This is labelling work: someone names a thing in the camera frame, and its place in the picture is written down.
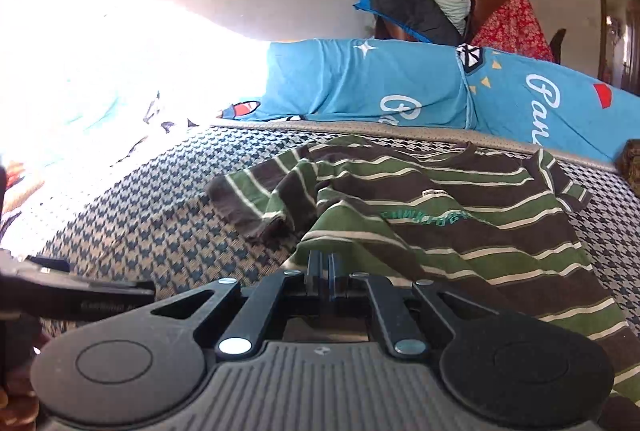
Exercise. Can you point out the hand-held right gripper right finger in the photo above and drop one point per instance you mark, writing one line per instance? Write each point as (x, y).
(335, 278)

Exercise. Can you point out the brown patterned cloth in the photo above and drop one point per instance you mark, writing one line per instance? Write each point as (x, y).
(631, 166)

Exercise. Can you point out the person's left hand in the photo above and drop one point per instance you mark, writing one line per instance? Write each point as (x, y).
(17, 406)

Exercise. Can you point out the green brown striped shirt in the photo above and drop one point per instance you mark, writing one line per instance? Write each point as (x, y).
(450, 231)

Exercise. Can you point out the wooden door frame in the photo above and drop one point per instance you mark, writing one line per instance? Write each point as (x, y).
(620, 21)

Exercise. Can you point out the blue pillow with white lettering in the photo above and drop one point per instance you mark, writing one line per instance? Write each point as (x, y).
(560, 106)

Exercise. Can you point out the blue pillow with star print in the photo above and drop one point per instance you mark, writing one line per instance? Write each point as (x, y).
(340, 76)

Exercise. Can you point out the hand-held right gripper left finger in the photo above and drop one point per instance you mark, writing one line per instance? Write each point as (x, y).
(315, 276)

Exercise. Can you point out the houndstooth bed sheet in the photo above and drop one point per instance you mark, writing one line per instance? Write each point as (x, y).
(150, 211)

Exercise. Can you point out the red floral cloth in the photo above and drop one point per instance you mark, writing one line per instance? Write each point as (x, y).
(515, 28)

